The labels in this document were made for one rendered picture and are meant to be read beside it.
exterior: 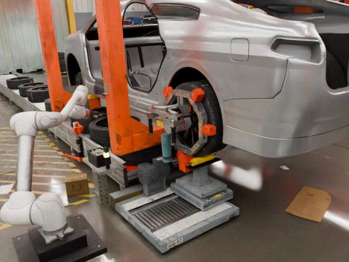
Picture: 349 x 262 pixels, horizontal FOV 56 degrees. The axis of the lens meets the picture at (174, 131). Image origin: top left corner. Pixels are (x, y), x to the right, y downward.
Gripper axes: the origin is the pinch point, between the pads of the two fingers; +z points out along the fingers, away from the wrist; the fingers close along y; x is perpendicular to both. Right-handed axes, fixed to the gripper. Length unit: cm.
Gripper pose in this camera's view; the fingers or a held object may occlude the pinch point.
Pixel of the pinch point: (102, 114)
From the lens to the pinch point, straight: 318.4
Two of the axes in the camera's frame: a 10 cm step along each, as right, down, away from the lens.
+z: 4.8, 0.0, 8.8
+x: 4.3, -8.7, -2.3
